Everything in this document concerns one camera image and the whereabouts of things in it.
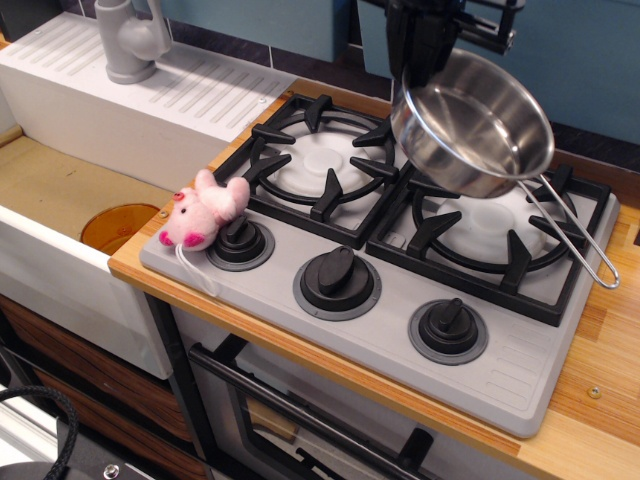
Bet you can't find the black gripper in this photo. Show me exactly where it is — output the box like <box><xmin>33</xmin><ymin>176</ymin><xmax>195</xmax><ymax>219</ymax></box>
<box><xmin>382</xmin><ymin>0</ymin><xmax>525</xmax><ymax>87</ymax></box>

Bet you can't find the stainless steel pan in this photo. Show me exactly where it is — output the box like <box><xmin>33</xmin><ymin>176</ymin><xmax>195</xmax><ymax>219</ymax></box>
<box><xmin>390</xmin><ymin>49</ymin><xmax>620</xmax><ymax>289</ymax></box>

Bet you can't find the black middle stove knob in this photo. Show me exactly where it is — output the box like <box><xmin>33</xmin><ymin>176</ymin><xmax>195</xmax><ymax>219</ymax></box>
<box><xmin>293</xmin><ymin>246</ymin><xmax>382</xmax><ymax>322</ymax></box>

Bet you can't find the black stove knob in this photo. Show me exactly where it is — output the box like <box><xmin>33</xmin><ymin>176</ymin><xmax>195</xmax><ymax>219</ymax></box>
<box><xmin>293</xmin><ymin>246</ymin><xmax>382</xmax><ymax>322</ymax></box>
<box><xmin>206</xmin><ymin>216</ymin><xmax>275</xmax><ymax>272</ymax></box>
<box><xmin>408</xmin><ymin>298</ymin><xmax>489</xmax><ymax>366</ymax></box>

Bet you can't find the grey toy stove top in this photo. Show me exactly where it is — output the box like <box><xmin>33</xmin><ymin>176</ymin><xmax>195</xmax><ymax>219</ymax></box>
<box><xmin>140</xmin><ymin>95</ymin><xmax>619</xmax><ymax>437</ymax></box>

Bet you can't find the black left stove knob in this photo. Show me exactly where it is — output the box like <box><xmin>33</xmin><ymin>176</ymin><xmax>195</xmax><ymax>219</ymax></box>
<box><xmin>206</xmin><ymin>216</ymin><xmax>275</xmax><ymax>272</ymax></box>

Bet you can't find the black right stove knob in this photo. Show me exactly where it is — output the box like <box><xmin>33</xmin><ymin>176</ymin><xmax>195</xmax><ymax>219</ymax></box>
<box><xmin>408</xmin><ymin>298</ymin><xmax>489</xmax><ymax>366</ymax></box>

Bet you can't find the black left burner grate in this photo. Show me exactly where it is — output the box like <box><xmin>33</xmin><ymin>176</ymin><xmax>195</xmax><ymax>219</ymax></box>
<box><xmin>214</xmin><ymin>94</ymin><xmax>414</xmax><ymax>249</ymax></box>

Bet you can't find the black burner grate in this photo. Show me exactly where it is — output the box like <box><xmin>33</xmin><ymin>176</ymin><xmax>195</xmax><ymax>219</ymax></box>
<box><xmin>366</xmin><ymin>165</ymin><xmax>612</xmax><ymax>327</ymax></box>
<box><xmin>214</xmin><ymin>94</ymin><xmax>414</xmax><ymax>249</ymax></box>

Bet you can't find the black right burner grate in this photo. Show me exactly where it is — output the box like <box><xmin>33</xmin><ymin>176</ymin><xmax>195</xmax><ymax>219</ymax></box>
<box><xmin>366</xmin><ymin>165</ymin><xmax>612</xmax><ymax>327</ymax></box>

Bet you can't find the grey toy faucet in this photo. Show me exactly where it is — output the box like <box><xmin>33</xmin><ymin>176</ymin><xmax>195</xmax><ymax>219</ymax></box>
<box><xmin>95</xmin><ymin>0</ymin><xmax>172</xmax><ymax>85</ymax></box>

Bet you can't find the pink stuffed pig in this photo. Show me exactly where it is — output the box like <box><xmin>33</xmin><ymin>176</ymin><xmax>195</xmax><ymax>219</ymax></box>
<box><xmin>158</xmin><ymin>168</ymin><xmax>250</xmax><ymax>297</ymax></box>

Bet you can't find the white toy sink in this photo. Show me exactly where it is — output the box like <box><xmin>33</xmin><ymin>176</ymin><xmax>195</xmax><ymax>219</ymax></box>
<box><xmin>1</xmin><ymin>13</ymin><xmax>293</xmax><ymax>379</ymax></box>

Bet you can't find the orange sink drain plate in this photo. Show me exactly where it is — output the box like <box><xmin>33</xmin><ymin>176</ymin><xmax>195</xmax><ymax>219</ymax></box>
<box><xmin>80</xmin><ymin>203</ymin><xmax>159</xmax><ymax>255</ymax></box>

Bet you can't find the wooden drawer cabinet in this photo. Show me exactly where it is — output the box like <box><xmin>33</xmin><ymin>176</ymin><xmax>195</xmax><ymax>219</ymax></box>
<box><xmin>1</xmin><ymin>298</ymin><xmax>211</xmax><ymax>479</ymax></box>

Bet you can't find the oven door with handle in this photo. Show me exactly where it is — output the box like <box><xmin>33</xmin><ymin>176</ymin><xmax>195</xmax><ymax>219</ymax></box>
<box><xmin>188</xmin><ymin>333</ymin><xmax>451</xmax><ymax>480</ymax></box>

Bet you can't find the black braided cable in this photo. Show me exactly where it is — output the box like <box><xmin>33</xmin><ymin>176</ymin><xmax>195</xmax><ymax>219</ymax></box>
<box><xmin>0</xmin><ymin>387</ymin><xmax>80</xmax><ymax>480</ymax></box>

